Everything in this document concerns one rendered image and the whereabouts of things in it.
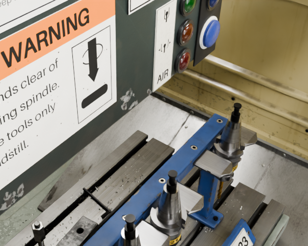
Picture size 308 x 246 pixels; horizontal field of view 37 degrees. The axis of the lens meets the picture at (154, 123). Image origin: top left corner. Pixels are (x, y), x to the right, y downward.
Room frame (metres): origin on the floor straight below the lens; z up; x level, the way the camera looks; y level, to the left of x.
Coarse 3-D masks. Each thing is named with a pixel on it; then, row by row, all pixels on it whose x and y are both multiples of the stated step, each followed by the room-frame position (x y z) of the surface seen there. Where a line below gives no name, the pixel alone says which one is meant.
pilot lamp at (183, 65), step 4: (188, 52) 0.40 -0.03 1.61; (184, 56) 0.39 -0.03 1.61; (188, 56) 0.39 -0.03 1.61; (180, 60) 0.38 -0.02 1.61; (184, 60) 0.39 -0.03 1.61; (188, 60) 0.39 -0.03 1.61; (180, 64) 0.38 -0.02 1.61; (184, 64) 0.39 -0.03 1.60; (180, 68) 0.38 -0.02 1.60; (184, 68) 0.39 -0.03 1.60
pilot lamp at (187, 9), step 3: (186, 0) 0.38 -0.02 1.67; (189, 0) 0.39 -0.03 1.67; (192, 0) 0.39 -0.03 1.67; (195, 0) 0.39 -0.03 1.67; (186, 3) 0.38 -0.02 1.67; (189, 3) 0.39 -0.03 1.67; (192, 3) 0.39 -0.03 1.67; (195, 3) 0.39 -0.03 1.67; (186, 6) 0.38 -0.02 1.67; (189, 6) 0.39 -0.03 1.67; (192, 6) 0.39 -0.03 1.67; (186, 9) 0.38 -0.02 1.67; (189, 9) 0.39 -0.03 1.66; (192, 9) 0.39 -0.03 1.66; (186, 12) 0.39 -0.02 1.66; (189, 12) 0.39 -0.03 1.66
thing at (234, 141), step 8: (240, 120) 0.68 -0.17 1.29; (224, 128) 0.68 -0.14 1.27; (232, 128) 0.67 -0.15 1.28; (240, 128) 0.67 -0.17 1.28; (224, 136) 0.67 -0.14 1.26; (232, 136) 0.66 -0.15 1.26; (240, 136) 0.67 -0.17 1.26; (224, 144) 0.66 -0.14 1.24; (232, 144) 0.66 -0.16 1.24; (240, 144) 0.67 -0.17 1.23
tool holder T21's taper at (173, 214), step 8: (168, 192) 0.49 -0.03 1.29; (176, 192) 0.49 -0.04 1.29; (160, 200) 0.49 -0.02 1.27; (168, 200) 0.48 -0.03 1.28; (176, 200) 0.49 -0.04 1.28; (160, 208) 0.49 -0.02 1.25; (168, 208) 0.48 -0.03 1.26; (176, 208) 0.48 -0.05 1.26; (160, 216) 0.48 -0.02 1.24; (168, 216) 0.48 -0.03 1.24; (176, 216) 0.48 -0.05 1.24; (168, 224) 0.47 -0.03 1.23
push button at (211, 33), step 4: (212, 20) 0.43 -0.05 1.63; (216, 20) 0.43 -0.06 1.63; (208, 24) 0.43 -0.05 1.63; (212, 24) 0.43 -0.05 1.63; (216, 24) 0.43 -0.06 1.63; (208, 28) 0.42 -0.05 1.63; (212, 28) 0.42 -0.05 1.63; (216, 28) 0.43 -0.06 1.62; (204, 32) 0.42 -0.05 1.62; (208, 32) 0.42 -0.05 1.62; (212, 32) 0.42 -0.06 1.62; (216, 32) 0.43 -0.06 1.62; (204, 36) 0.42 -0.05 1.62; (208, 36) 0.42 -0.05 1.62; (212, 36) 0.42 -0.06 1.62; (216, 36) 0.43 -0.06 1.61; (204, 40) 0.42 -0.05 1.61; (208, 40) 0.42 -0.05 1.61; (212, 40) 0.43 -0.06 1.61; (204, 44) 0.42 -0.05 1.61; (208, 44) 0.42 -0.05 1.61; (212, 44) 0.43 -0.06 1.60
